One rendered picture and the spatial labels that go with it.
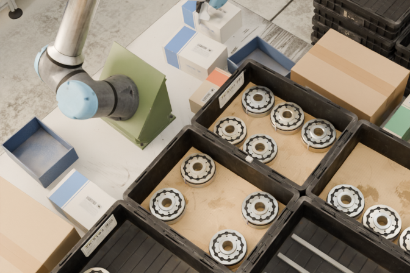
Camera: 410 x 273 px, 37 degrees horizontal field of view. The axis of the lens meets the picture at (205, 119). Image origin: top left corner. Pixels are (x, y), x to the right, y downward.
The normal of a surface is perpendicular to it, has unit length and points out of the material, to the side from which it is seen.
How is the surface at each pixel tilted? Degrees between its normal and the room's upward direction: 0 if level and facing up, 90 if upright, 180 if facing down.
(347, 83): 0
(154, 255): 0
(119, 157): 0
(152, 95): 45
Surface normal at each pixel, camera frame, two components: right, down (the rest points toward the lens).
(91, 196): -0.09, -0.55
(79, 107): -0.44, 0.15
